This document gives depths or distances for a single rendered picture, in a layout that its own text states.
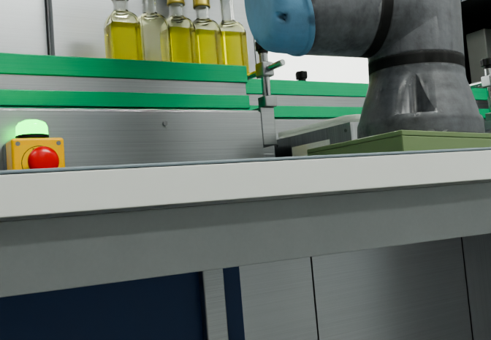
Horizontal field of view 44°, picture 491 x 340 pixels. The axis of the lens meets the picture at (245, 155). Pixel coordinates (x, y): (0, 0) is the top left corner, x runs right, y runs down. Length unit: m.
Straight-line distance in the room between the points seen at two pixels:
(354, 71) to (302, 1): 0.97
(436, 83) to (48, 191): 0.45
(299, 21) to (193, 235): 0.27
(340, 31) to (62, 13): 0.72
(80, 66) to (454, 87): 0.57
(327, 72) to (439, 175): 0.96
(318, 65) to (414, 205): 0.93
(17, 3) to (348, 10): 0.78
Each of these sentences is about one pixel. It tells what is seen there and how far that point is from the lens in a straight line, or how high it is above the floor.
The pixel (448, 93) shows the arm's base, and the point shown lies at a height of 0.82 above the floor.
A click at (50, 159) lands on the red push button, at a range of 0.85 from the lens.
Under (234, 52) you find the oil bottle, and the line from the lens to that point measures 1.27.
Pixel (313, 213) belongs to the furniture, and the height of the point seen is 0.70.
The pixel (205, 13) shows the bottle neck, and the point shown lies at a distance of 1.28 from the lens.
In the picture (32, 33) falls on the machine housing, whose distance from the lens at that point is 1.32.
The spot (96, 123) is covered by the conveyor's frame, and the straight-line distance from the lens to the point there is 0.98.
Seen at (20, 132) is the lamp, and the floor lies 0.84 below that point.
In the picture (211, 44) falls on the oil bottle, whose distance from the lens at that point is 1.25.
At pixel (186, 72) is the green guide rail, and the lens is 1.08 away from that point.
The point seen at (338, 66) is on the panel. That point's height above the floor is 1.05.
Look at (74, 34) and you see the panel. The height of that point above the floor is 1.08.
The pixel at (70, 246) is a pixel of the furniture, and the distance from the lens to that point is 0.54.
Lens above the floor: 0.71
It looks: 5 degrees up
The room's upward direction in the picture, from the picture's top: 5 degrees counter-clockwise
